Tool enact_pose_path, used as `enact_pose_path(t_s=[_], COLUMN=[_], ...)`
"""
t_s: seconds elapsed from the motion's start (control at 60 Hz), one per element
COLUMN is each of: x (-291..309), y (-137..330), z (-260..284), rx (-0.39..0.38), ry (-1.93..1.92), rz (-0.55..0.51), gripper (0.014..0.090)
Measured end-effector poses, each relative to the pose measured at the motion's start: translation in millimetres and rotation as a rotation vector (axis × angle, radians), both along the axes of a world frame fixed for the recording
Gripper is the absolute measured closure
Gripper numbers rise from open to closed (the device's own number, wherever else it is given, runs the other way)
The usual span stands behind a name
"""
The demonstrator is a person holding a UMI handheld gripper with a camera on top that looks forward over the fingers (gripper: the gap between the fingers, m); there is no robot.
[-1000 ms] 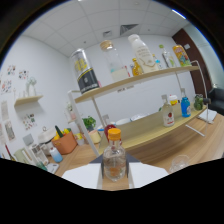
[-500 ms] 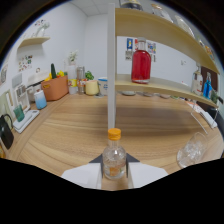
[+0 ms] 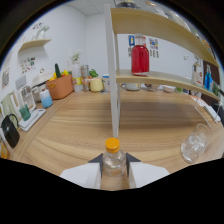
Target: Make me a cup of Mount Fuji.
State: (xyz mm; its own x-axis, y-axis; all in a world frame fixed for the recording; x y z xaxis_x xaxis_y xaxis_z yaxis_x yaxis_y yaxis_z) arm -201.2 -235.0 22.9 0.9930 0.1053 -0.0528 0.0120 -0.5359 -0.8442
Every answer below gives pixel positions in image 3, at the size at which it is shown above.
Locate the red liquid glass bottle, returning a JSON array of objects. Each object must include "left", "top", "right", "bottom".
[{"left": 130, "top": 33, "right": 151, "bottom": 77}]

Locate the clear bottle orange cap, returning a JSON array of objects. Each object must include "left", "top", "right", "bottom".
[{"left": 102, "top": 137, "right": 128, "bottom": 178}]

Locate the clear glass with ice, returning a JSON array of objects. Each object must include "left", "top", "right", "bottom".
[{"left": 179, "top": 123, "right": 213, "bottom": 164}]

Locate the two-tier wooden shelf rack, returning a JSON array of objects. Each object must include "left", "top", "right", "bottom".
[{"left": 103, "top": 3, "right": 223, "bottom": 139}]

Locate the yellow cup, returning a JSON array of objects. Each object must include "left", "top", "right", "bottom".
[{"left": 89, "top": 77, "right": 104, "bottom": 93}]

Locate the wooden wall shelf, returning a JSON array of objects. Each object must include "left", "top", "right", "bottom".
[{"left": 18, "top": 38, "right": 53, "bottom": 53}]

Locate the white bowl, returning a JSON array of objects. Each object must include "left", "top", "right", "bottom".
[{"left": 124, "top": 82, "right": 142, "bottom": 92}]

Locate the black kettle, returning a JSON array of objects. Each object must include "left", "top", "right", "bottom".
[{"left": 0, "top": 113, "right": 21, "bottom": 149}]

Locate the green cup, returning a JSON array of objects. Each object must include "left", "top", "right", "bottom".
[{"left": 18, "top": 103, "right": 32, "bottom": 122}]

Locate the green potted plant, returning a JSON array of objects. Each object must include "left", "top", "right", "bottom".
[{"left": 88, "top": 68, "right": 99, "bottom": 79}]

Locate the blue white cup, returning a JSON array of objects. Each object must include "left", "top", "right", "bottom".
[{"left": 39, "top": 88, "right": 54, "bottom": 109}]

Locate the white tray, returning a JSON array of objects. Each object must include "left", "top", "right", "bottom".
[{"left": 18, "top": 108, "right": 47, "bottom": 133}]

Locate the white bottle yellow label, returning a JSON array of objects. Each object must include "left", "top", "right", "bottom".
[{"left": 71, "top": 63, "right": 84, "bottom": 93}]

